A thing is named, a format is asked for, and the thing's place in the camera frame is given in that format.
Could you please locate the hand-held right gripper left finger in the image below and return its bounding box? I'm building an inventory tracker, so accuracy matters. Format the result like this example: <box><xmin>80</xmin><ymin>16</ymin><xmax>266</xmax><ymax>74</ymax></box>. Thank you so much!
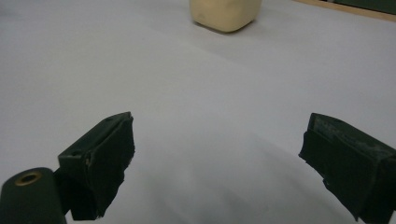
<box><xmin>57</xmin><ymin>111</ymin><xmax>136</xmax><ymax>221</ymax></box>

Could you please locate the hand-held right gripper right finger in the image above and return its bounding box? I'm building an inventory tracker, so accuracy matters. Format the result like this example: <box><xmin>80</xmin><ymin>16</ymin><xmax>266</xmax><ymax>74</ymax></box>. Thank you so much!
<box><xmin>298</xmin><ymin>112</ymin><xmax>396</xmax><ymax>224</ymax></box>

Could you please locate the cream square cup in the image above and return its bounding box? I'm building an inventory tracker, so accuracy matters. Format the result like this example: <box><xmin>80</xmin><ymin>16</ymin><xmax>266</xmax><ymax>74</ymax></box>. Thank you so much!
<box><xmin>189</xmin><ymin>0</ymin><xmax>263</xmax><ymax>34</ymax></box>

